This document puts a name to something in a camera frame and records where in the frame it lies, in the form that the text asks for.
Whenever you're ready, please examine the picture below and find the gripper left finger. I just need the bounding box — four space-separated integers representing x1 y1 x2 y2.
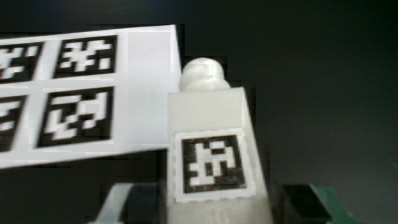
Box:
87 183 159 224

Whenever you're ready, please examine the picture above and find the white marker plate with tags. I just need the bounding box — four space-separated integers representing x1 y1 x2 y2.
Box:
0 25 181 169

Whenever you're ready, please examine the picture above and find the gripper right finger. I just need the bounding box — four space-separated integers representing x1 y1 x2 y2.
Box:
277 184 364 224

